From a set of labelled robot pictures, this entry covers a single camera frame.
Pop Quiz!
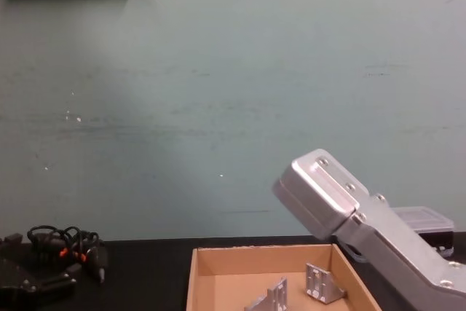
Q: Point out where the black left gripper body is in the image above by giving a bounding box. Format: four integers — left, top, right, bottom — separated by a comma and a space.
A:
0, 258, 37, 311

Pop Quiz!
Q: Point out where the black table cloth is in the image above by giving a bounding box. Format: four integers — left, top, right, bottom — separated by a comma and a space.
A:
0, 232, 466, 311

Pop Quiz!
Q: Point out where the brown cardboard tray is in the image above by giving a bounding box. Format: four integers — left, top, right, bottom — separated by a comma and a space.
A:
186, 243, 383, 311

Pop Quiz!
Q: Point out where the silver metal corner bracket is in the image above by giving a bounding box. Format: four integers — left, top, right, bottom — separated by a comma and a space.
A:
244, 276, 289, 311
303, 261, 348, 305

